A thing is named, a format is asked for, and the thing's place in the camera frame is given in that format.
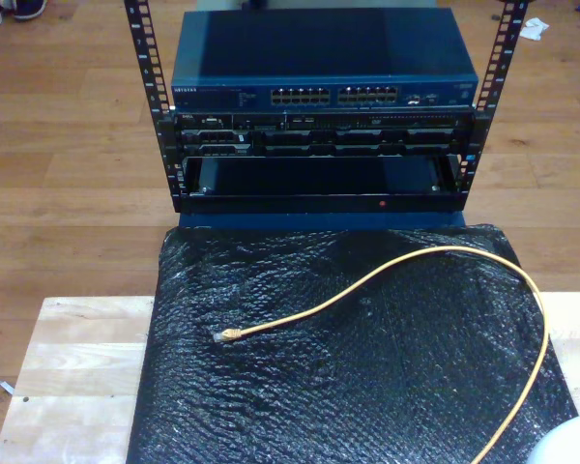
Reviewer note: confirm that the blue network switch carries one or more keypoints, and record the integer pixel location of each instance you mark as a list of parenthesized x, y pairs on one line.
[(319, 43)]

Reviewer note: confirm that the dark blue shoe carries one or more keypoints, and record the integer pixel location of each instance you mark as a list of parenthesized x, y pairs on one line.
[(29, 9)]

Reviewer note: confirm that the white crumpled paper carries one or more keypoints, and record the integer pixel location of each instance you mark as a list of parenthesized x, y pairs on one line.
[(534, 30)]

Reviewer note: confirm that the black bubble mat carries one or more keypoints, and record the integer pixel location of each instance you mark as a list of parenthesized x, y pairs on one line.
[(319, 386)]

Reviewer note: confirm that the black perforated rack post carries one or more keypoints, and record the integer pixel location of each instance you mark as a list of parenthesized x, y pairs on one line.
[(145, 48), (505, 34)]

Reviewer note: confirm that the black rack server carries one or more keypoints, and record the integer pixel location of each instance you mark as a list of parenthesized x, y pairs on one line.
[(367, 140)]

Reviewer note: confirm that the blue base board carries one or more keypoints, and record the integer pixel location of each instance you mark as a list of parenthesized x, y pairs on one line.
[(319, 221)]

